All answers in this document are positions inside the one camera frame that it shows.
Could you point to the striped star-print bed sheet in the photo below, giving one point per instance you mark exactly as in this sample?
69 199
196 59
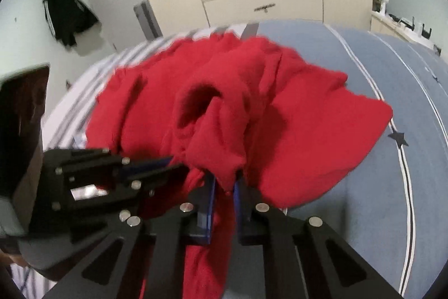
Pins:
350 180

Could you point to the black jacket with white stripes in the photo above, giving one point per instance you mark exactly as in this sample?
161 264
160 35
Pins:
66 15

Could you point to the white nightstand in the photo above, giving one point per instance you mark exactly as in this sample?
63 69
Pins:
395 31

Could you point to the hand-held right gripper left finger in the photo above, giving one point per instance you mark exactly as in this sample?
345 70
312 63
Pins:
210 204

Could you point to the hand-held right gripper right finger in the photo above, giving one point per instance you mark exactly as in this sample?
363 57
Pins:
238 211

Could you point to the small white fan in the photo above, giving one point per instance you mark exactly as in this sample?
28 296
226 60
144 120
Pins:
384 3

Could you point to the grey upright suitcase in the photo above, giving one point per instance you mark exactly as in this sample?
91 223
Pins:
147 18

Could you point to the red knit sweater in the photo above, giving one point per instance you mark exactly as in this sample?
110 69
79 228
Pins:
297 127

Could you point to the black router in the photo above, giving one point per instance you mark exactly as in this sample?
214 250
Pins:
420 29

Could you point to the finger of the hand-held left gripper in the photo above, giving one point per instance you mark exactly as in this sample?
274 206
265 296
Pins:
161 176
150 164

